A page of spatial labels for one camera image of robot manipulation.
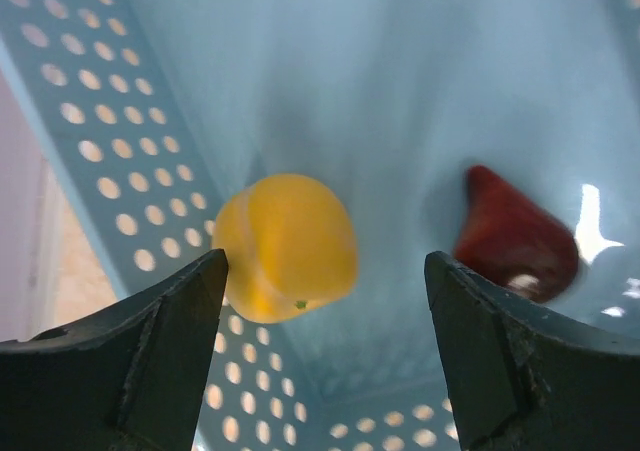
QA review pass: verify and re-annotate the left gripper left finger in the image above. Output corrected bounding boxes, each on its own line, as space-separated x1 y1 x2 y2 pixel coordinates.
1 250 228 450

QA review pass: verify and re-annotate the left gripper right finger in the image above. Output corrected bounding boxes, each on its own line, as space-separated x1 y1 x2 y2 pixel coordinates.
424 251 639 450

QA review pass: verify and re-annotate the dark purple toy fruit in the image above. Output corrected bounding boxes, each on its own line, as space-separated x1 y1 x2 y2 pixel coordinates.
453 165 580 304

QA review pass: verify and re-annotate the yellow toy lemon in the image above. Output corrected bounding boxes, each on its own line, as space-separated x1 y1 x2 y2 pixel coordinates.
212 173 359 324

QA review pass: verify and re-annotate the blue plastic basket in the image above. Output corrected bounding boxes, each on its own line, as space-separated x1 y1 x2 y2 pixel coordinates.
1 0 639 450

